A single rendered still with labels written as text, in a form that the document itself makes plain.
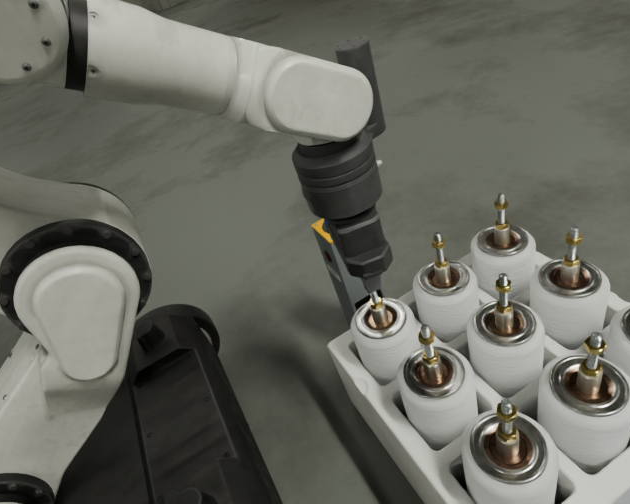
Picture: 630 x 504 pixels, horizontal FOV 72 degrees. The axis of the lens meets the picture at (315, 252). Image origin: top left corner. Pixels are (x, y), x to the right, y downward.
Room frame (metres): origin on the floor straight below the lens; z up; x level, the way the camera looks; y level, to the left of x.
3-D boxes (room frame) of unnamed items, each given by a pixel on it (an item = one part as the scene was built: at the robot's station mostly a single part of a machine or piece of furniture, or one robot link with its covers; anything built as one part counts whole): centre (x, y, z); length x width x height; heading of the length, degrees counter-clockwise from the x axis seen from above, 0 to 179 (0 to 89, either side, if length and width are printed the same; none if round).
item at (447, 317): (0.46, -0.17, 0.16); 0.10 x 0.10 x 0.18
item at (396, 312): (0.43, -0.06, 0.25); 0.08 x 0.08 x 0.01
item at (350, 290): (0.61, -0.05, 0.16); 0.07 x 0.07 x 0.31; 15
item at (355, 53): (0.44, -0.07, 0.57); 0.11 x 0.11 x 0.11; 17
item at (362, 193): (0.43, -0.06, 0.45); 0.13 x 0.10 x 0.12; 1
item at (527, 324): (0.34, -0.20, 0.25); 0.08 x 0.08 x 0.01
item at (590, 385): (0.23, -0.23, 0.26); 0.02 x 0.02 x 0.03
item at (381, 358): (0.43, -0.06, 0.16); 0.10 x 0.10 x 0.18
